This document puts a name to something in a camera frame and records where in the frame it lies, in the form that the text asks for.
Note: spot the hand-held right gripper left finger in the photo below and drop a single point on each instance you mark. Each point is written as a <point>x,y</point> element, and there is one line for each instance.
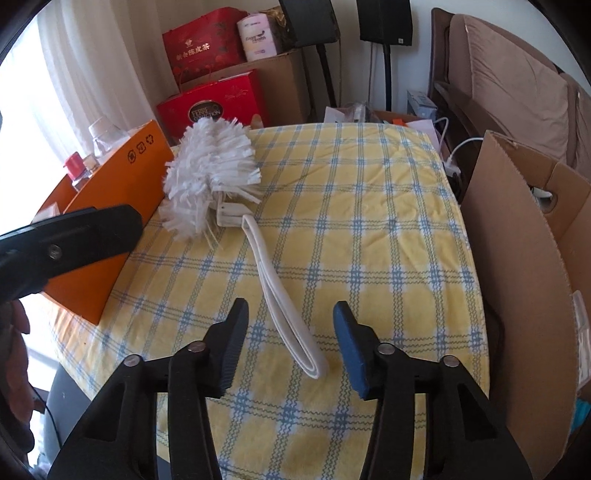
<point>228,355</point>

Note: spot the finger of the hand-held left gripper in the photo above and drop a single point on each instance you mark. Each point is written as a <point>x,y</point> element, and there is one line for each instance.
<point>69,244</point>

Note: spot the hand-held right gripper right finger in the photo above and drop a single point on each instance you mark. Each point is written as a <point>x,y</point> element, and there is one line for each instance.
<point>353,360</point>

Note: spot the white pink packet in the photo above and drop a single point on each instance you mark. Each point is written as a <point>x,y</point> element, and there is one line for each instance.
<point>48,211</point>

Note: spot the orange cardboard box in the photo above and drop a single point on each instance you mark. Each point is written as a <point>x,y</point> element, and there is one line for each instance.
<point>115,184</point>

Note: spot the pink cap clear bottle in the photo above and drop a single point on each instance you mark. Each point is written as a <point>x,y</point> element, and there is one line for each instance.
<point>74,166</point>

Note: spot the clear bottle white cap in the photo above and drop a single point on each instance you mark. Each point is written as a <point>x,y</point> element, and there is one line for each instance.
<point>104,136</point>

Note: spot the white fluffy duster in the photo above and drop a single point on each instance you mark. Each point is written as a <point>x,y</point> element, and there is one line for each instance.
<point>207,175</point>

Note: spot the person's left hand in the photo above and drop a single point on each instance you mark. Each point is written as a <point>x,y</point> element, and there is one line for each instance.
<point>16,392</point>

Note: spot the yellow checked tablecloth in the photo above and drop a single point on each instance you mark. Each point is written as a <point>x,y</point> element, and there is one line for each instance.
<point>369,254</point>

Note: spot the dark chair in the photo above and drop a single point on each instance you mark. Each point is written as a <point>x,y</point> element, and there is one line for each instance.
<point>69,415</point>

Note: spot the open brown cardboard box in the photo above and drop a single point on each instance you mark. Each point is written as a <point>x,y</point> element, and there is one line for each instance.
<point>508,277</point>

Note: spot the white curtain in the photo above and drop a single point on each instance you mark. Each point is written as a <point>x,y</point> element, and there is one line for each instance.
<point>92,69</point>

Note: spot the red chocolate gift bag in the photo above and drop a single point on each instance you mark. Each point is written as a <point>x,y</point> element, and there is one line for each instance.
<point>231,97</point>

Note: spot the red tea gift bag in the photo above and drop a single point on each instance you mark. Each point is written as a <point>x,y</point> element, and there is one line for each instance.
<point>203,46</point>

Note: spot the cardboard box with clutter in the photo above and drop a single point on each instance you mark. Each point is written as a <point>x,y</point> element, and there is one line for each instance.
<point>406,121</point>

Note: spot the blue white small box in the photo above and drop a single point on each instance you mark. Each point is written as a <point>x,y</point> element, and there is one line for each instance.
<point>421,106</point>

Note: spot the large brown cardboard box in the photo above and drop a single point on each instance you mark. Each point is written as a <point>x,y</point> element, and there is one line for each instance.
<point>291,87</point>

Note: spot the white tissue pack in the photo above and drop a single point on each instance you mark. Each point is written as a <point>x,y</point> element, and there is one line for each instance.
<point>258,37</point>

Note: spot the brown wooden sofa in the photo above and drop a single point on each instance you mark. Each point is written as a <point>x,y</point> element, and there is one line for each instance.
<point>443,69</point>

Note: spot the large beige sofa cushion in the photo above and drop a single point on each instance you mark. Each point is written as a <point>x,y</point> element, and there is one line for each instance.
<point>508,78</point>

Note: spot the black speaker on stand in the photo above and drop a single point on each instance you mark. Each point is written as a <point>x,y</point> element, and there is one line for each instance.
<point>309,23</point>
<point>385,21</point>

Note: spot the medium beige sofa cushion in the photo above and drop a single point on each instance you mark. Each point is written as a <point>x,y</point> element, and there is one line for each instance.
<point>581,120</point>

